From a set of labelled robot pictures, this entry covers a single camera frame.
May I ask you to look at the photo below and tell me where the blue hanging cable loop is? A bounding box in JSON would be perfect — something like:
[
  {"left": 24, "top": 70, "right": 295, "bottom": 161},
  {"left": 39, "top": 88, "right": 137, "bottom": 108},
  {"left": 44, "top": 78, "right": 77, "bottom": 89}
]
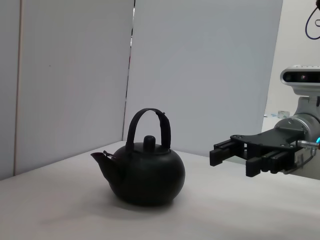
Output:
[{"left": 304, "top": 0, "right": 320, "bottom": 40}]

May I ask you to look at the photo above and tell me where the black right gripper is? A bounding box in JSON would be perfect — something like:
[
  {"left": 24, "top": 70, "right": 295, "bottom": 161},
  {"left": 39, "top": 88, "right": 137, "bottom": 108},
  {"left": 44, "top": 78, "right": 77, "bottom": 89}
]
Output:
[{"left": 209, "top": 127, "right": 307, "bottom": 179}]

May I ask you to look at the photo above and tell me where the right gripper connector cable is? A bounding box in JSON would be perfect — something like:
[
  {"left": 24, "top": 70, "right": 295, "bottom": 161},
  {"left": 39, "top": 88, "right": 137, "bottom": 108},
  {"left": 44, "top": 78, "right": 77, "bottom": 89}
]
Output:
[{"left": 283, "top": 139, "right": 320, "bottom": 175}]

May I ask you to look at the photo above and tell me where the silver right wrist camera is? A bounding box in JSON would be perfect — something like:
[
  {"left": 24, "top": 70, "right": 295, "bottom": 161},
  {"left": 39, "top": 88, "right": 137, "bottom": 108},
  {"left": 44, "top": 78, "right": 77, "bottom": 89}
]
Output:
[{"left": 279, "top": 64, "right": 320, "bottom": 97}]

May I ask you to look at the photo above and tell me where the black round teapot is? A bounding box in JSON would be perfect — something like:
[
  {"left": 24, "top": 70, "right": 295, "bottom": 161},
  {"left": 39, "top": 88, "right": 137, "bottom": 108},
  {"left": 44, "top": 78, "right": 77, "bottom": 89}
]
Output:
[{"left": 90, "top": 107, "right": 186, "bottom": 208}]

